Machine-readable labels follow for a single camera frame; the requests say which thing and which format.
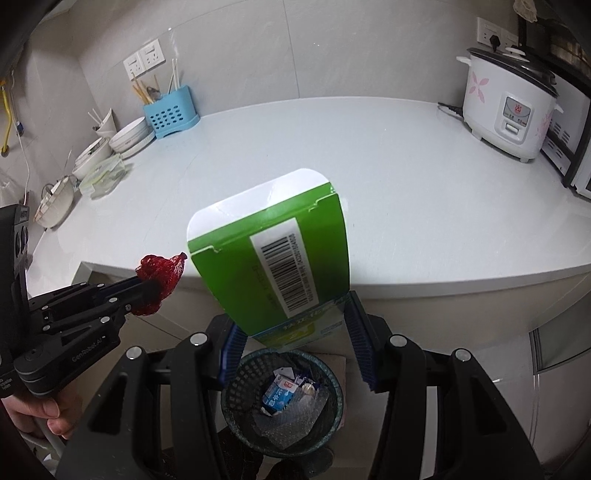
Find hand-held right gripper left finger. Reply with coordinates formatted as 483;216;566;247
55;316;248;480

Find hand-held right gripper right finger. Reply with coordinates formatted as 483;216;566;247
344;291;533;480

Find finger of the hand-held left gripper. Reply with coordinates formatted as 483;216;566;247
28;276;160;320
39;304;136;339

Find dark mesh trash bin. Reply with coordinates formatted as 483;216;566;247
221;348;345;459

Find blue and white milk carton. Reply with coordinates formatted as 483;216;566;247
262;374;299;416

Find red wrapper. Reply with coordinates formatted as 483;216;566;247
131;252;188;317

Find clear bubble wrap sheet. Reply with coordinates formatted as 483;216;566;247
252;385;331;451

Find green cardboard box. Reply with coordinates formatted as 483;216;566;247
186;168;352;350

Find person's left hand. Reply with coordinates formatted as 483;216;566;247
2;397;86;439

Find white colander bowl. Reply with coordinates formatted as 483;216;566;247
34;175;77;230

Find glass container with green lid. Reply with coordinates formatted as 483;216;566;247
79;154;127;199

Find stacked white bowls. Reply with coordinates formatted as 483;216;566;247
72;137;114;181

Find white plate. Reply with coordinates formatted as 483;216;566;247
113;129;157;156

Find large white bowl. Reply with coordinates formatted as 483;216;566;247
110;117;149;149

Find white cup with straws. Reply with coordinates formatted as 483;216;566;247
89;108;117;138

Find blue perforated utensil holder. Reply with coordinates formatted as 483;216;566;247
143;84;201;140

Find yellow pipe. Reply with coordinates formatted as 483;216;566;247
0;78;15;156

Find bundle of wooden chopsticks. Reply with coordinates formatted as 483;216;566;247
131;78;156;106

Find white flowered rice cooker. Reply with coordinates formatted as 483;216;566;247
457;46;564;164

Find white and black oven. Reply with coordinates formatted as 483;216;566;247
540;95;591;199

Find dark metal rack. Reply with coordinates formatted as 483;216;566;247
522;0;591;99

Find black power cable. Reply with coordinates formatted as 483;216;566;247
438;102;467;122

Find wall socket with black plug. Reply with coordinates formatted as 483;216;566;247
476;17;519;51

